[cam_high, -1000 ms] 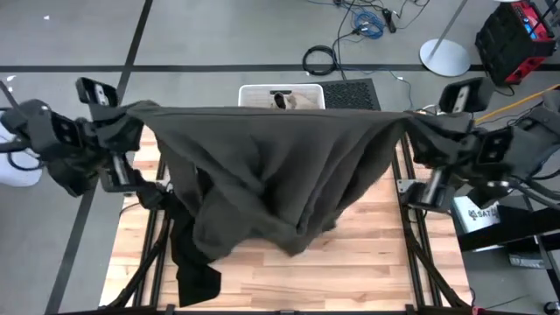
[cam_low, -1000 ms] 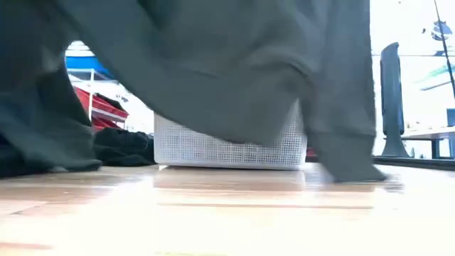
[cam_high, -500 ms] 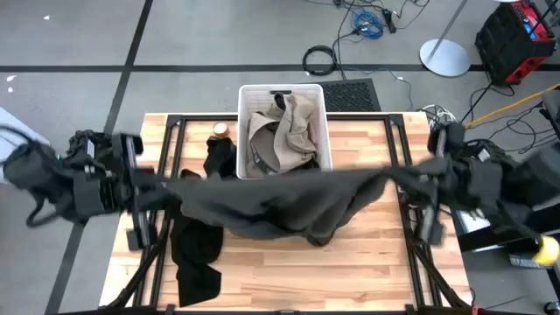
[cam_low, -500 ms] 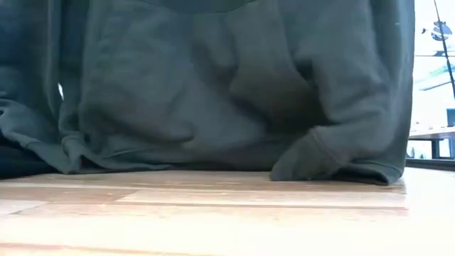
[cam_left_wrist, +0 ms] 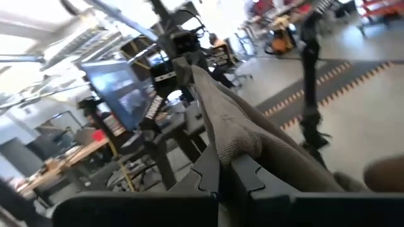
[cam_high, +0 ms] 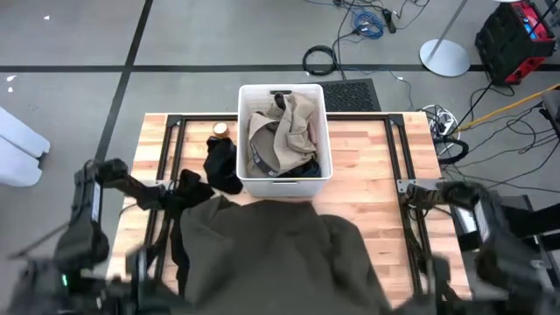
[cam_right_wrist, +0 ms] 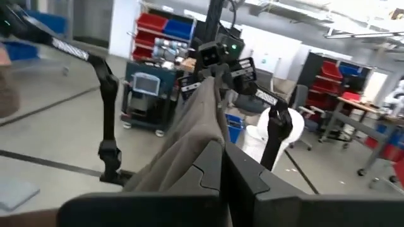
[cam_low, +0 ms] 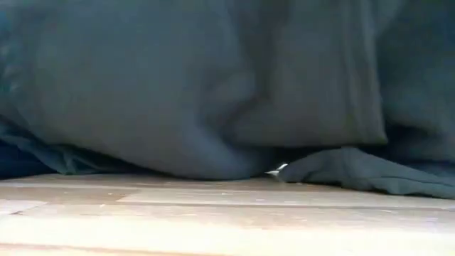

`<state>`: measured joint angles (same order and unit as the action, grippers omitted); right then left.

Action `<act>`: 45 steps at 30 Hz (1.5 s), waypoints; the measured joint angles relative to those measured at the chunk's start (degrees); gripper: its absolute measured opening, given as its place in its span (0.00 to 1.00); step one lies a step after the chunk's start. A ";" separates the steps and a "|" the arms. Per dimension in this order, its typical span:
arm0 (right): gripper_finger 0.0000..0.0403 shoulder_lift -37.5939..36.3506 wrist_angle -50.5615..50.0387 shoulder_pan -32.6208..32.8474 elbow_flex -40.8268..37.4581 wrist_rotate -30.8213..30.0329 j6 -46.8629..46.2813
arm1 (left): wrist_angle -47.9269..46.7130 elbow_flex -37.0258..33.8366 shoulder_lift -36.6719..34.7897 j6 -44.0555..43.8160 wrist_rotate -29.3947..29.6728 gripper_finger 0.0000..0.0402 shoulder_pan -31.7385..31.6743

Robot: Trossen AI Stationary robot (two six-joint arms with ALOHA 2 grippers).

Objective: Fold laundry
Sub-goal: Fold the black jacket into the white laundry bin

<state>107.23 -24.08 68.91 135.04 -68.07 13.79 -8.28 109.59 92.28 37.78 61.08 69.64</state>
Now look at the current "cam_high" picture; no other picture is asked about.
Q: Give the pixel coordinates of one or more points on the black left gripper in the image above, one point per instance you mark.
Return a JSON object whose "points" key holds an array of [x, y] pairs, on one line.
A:
{"points": [[137, 289]]}

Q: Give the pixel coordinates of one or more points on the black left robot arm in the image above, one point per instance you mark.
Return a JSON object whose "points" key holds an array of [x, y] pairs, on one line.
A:
{"points": [[87, 227]]}

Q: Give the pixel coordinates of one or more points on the white plastic laundry basket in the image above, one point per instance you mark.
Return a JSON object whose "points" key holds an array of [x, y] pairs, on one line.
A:
{"points": [[284, 188]]}

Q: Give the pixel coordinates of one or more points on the small round wooden roll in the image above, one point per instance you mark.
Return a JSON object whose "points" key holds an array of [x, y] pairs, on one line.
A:
{"points": [[220, 128]]}

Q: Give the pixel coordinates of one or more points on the black perforated floor mat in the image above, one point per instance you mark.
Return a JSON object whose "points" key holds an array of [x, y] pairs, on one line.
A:
{"points": [[350, 94]]}

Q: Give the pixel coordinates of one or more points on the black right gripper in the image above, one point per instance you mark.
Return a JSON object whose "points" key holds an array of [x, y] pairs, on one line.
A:
{"points": [[439, 293]]}

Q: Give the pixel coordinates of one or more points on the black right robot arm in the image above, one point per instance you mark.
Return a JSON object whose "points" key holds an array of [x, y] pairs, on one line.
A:
{"points": [[503, 245]]}

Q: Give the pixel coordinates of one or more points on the pale blue plastic casing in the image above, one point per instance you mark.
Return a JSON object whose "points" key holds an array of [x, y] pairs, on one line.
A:
{"points": [[17, 149]]}

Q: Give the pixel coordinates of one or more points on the grey round-base lamp stand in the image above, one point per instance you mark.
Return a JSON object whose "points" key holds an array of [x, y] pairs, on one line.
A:
{"points": [[444, 59]]}

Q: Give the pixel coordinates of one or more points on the small black garment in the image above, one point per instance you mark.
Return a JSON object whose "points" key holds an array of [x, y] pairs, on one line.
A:
{"points": [[221, 166]]}

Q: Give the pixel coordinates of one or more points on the navy blue garment with label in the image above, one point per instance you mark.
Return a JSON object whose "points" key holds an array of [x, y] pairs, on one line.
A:
{"points": [[306, 170]]}

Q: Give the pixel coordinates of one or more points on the red and black equipment case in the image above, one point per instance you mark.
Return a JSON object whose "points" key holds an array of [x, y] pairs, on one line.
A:
{"points": [[503, 44]]}

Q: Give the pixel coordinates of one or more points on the black side stand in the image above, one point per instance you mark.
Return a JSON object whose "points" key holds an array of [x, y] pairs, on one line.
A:
{"points": [[534, 219]]}

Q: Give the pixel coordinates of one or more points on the black aluminium table frame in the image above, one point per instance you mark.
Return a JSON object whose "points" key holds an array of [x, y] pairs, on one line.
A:
{"points": [[197, 117]]}

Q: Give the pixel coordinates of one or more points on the long black garment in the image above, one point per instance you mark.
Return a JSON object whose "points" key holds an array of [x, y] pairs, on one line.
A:
{"points": [[192, 188]]}

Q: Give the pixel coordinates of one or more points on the white power strip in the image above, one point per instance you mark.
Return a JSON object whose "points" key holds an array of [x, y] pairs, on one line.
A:
{"points": [[446, 128]]}

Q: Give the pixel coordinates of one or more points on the dark olive green hoodie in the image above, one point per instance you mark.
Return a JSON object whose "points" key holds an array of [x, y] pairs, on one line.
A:
{"points": [[280, 262]]}

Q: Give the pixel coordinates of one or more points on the beige khaki trousers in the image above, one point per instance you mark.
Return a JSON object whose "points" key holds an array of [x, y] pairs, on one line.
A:
{"points": [[284, 135]]}

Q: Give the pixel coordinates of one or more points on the black power strip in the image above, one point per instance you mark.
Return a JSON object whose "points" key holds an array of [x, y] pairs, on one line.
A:
{"points": [[389, 22]]}

